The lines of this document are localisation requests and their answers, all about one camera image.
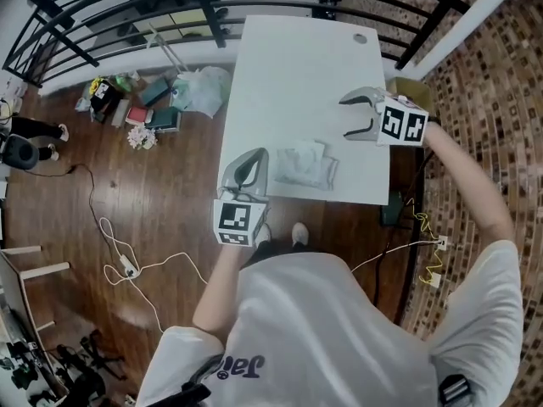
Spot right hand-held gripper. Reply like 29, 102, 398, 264
338, 85, 430, 148

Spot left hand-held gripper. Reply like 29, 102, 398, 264
213, 147, 273, 248

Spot person's right forearm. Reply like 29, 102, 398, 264
423, 120, 518, 246

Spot person's left forearm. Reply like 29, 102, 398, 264
192, 240, 258, 335

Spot brown cardboard box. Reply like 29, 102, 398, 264
384, 75, 433, 120

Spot person's white left shoe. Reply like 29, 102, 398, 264
253, 222, 273, 248

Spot person's white shoe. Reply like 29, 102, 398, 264
253, 222, 273, 248
291, 221, 310, 248

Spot person's white right shoe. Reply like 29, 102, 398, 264
291, 221, 310, 248

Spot white plastic bag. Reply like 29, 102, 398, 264
171, 65, 233, 120

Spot person's black trousers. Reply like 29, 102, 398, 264
244, 239, 330, 270

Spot dark green book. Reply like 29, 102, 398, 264
145, 107, 182, 134

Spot dark green bin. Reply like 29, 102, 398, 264
378, 189, 409, 229

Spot white flower bunch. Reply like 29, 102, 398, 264
126, 124, 159, 152

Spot dark green box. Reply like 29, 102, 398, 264
140, 75, 171, 106

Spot red book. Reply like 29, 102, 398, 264
126, 105, 154, 125

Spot black metal railing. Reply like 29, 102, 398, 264
2, 0, 471, 89

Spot white power strip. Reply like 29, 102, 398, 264
118, 254, 142, 279

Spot black box with white label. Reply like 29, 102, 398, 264
87, 78, 126, 114

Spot person's white t-shirt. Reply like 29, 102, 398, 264
134, 238, 525, 407

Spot black round stool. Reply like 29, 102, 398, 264
1, 135, 40, 170

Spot black tripod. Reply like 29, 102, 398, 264
53, 327, 126, 398

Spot white furniture with wooden legs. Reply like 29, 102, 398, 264
0, 245, 71, 381

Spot yellow cable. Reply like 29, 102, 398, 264
406, 196, 445, 287

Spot white cable to socket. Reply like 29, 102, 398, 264
349, 238, 440, 274

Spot white mop handle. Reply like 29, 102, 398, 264
147, 22, 188, 76

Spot thin black cable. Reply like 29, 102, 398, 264
36, 163, 112, 239

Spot long white cable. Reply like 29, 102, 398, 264
98, 215, 210, 335

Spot black strap buckle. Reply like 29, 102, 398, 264
438, 372, 473, 407

